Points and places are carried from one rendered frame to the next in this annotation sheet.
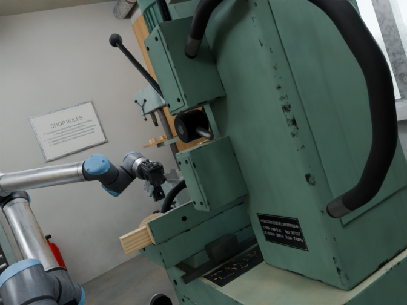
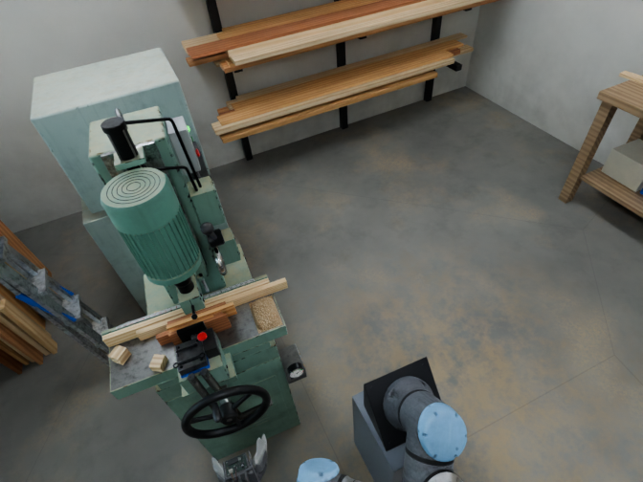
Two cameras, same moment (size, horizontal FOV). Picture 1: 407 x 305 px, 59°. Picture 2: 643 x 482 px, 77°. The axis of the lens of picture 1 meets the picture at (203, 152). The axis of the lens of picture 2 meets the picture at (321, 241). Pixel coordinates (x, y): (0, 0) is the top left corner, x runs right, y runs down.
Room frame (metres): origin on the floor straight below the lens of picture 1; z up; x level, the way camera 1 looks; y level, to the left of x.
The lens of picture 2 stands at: (1.71, 0.53, 2.12)
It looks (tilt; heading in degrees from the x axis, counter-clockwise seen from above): 46 degrees down; 188
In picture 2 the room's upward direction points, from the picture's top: 6 degrees counter-clockwise
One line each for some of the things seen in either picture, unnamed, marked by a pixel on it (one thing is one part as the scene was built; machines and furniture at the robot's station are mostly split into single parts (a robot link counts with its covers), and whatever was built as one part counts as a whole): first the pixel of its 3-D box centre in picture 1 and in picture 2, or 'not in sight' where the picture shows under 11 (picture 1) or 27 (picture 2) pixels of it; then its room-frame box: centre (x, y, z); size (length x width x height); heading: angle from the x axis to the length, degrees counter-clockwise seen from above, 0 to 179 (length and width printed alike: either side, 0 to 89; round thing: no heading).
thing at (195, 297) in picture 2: not in sight; (190, 292); (0.91, -0.07, 1.03); 0.14 x 0.07 x 0.09; 26
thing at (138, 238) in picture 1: (223, 197); (214, 308); (0.91, -0.01, 0.92); 0.55 x 0.02 x 0.04; 116
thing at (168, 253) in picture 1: (235, 200); (201, 347); (1.04, -0.04, 0.87); 0.61 x 0.30 x 0.06; 116
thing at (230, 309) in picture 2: not in sight; (202, 318); (0.96, -0.04, 0.93); 0.24 x 0.01 x 0.06; 116
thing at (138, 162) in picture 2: not in sight; (125, 149); (0.81, -0.12, 1.53); 0.08 x 0.08 x 0.17; 26
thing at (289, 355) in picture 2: not in sight; (292, 363); (0.95, 0.24, 0.58); 0.12 x 0.08 x 0.08; 26
